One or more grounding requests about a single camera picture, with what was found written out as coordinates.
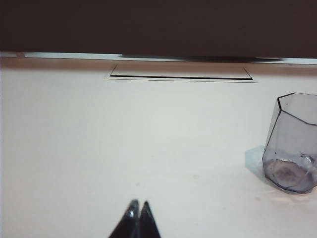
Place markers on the long brown desk partition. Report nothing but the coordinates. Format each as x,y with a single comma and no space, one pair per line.
148,24

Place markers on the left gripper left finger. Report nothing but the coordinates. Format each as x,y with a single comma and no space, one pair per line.
130,221

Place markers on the grey transparent faceted mug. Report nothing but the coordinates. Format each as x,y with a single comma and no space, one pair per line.
289,138

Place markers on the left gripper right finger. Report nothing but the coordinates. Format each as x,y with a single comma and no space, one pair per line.
148,223

